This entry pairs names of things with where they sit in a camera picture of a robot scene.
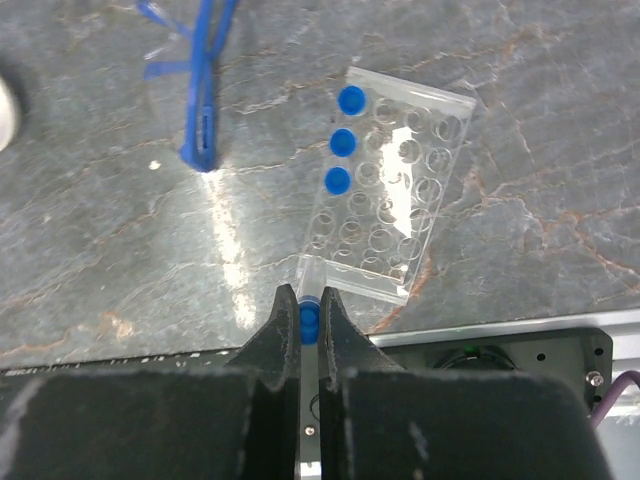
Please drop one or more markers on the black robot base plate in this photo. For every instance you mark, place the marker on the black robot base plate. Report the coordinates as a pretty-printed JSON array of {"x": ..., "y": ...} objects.
[{"x": 378, "y": 421}]

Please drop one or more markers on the blue capped test tube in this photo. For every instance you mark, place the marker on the blue capped test tube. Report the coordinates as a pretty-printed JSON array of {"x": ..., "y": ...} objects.
[{"x": 352, "y": 100}]

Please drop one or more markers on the clear acrylic tube rack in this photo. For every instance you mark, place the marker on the clear acrylic tube rack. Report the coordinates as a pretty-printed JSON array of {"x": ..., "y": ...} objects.
[{"x": 372, "y": 238}]

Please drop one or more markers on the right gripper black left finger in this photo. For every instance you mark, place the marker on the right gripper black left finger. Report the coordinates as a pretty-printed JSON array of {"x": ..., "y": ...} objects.
[{"x": 239, "y": 420}]

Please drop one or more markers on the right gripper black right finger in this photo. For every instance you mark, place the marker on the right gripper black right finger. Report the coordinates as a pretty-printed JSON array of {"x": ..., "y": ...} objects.
[{"x": 381, "y": 421}]

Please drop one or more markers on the white dome lid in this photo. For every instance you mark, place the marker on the white dome lid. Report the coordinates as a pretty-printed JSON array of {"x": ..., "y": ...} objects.
[{"x": 10, "y": 114}]

